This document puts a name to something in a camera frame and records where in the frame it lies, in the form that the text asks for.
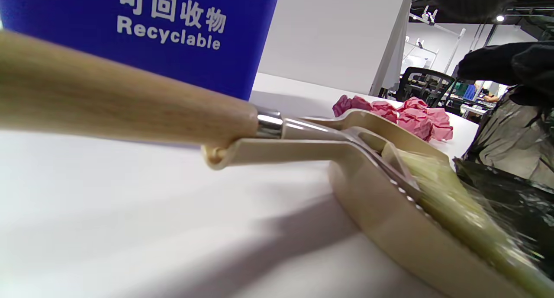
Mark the person's right hand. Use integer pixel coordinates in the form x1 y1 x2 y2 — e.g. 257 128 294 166
457 42 554 107

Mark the black plastic bin bag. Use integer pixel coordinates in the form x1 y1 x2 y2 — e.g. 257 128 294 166
452 85 554 281

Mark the pile of pink paper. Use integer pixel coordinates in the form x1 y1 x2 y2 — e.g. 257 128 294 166
332 95 454 142

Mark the beige plastic dustpan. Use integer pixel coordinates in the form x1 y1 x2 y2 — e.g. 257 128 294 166
201 109 535 298

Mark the wooden handled hand brush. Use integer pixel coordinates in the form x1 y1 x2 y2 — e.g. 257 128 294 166
0 30 554 298

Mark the blue plastic recycling bin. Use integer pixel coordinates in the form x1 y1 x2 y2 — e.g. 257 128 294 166
0 0 282 102

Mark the black office chair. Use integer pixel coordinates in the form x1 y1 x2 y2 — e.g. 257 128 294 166
392 67 457 109

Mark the white backdrop board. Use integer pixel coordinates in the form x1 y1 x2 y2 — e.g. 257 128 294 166
258 0 417 96

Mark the white table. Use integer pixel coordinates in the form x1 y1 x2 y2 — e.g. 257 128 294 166
0 72 481 298

